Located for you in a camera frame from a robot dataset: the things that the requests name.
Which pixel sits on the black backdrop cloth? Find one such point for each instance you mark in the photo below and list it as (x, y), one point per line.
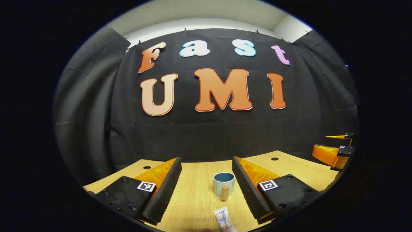
(209, 129)

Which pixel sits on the wooden desktop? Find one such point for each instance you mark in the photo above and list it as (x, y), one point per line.
(196, 193)

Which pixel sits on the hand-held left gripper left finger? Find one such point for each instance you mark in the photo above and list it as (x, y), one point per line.
(164, 193)

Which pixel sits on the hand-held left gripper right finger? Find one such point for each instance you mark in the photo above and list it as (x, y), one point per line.
(246, 190)

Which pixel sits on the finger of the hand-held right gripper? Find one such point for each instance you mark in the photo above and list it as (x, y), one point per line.
(339, 141)
(328, 154)

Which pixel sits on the white toothpaste tube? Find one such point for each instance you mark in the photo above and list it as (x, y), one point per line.
(223, 220)

